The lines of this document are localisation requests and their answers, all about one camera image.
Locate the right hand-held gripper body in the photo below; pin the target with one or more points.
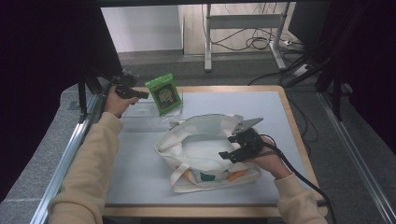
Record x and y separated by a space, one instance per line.
252 141

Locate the black curtain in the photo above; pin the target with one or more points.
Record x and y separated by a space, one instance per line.
37 77
367 62

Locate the white table mat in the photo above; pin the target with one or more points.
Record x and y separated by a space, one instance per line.
264 102

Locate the person's left hand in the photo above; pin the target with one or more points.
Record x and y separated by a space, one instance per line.
113 104

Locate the white board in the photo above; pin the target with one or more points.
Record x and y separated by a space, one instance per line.
140 28

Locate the clear plastic container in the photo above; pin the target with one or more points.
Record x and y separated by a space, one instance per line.
140 115

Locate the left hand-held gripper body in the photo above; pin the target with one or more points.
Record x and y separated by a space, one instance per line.
124 80

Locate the black tripod legs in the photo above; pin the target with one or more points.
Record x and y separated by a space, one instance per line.
82 93
336 93

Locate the white tote bag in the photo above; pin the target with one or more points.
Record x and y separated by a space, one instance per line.
199 152

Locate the person's right hand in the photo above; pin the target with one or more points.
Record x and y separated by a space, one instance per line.
274 163

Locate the green snack packet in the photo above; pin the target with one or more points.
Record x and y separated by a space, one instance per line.
164 95

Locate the wooden table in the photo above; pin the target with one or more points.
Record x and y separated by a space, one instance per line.
218 89

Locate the white power strip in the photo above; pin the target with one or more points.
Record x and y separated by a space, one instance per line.
302 70

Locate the white metal stand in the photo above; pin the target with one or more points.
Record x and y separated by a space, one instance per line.
243 21

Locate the aluminium rail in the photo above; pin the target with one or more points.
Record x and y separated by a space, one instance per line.
358 155
59 174

